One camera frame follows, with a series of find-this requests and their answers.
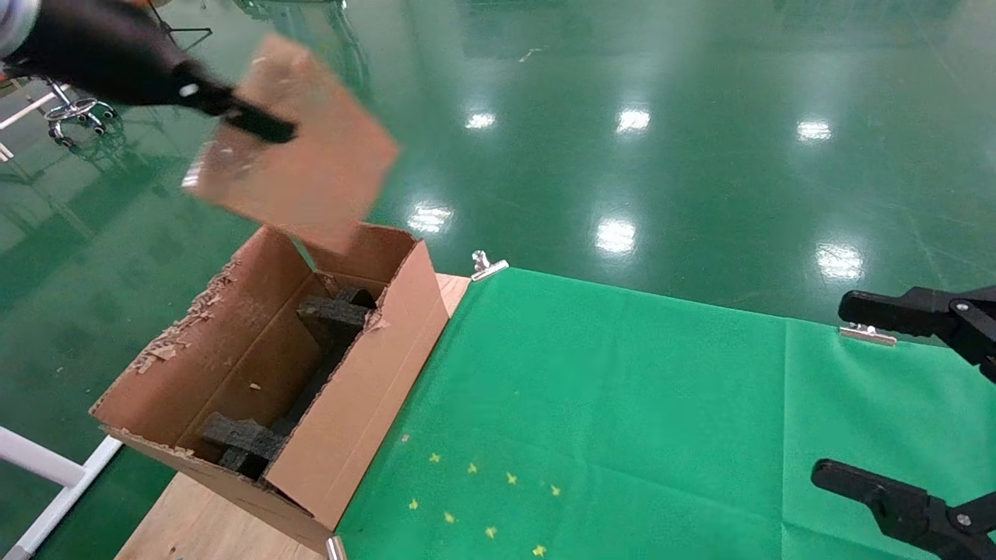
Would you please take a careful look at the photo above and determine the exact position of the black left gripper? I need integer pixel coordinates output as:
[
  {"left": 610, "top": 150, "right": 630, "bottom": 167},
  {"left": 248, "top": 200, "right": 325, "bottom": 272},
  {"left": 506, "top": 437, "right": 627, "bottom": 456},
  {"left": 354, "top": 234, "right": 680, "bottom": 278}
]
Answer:
[{"left": 8, "top": 0, "right": 297, "bottom": 145}]

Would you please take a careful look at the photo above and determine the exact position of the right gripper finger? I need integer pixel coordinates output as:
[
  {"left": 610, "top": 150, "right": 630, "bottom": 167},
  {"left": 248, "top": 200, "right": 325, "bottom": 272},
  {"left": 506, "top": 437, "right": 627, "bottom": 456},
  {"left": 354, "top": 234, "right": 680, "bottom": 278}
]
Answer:
[
  {"left": 837, "top": 286, "right": 996, "bottom": 383},
  {"left": 811, "top": 460, "right": 996, "bottom": 560}
]

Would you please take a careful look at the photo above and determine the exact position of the small cardboard box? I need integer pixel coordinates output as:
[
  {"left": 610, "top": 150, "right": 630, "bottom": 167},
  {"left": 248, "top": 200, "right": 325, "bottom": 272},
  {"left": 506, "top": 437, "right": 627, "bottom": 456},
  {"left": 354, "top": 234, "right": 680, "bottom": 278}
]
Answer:
[{"left": 181, "top": 33, "right": 400, "bottom": 256}]

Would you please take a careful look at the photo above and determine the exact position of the large open cardboard carton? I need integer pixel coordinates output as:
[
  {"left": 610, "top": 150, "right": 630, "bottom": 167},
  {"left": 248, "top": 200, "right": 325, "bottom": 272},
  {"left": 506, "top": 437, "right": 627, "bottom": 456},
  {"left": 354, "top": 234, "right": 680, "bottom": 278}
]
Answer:
[{"left": 89, "top": 224, "right": 452, "bottom": 555}]

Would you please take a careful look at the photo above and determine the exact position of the black tripod stand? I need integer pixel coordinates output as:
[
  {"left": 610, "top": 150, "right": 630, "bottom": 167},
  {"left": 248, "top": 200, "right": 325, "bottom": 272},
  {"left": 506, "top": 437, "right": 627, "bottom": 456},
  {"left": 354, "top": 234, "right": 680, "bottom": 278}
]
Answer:
[{"left": 152, "top": 4, "right": 212, "bottom": 57}]

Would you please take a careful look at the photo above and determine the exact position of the black round stool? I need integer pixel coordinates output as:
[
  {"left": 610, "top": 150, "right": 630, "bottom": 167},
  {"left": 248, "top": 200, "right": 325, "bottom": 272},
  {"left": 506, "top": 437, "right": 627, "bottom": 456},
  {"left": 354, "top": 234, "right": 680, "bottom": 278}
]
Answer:
[{"left": 45, "top": 78, "right": 116, "bottom": 149}]

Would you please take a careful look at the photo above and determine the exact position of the green cloth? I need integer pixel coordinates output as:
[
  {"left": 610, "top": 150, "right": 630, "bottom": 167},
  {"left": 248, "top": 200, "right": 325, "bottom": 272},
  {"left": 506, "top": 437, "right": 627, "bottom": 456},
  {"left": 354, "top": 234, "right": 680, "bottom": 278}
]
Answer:
[{"left": 335, "top": 267, "right": 996, "bottom": 560}]

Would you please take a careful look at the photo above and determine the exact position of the white metal stand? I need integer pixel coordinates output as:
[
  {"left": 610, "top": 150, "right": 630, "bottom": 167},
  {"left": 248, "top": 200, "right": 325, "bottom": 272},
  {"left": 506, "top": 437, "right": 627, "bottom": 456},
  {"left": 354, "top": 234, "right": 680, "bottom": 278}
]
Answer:
[{"left": 0, "top": 426, "right": 124, "bottom": 560}]

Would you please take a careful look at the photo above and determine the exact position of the white frame table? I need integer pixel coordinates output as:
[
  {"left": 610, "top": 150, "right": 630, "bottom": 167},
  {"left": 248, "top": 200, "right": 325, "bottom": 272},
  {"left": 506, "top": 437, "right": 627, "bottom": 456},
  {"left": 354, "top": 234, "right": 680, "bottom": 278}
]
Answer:
[{"left": 0, "top": 92, "right": 59, "bottom": 162}]

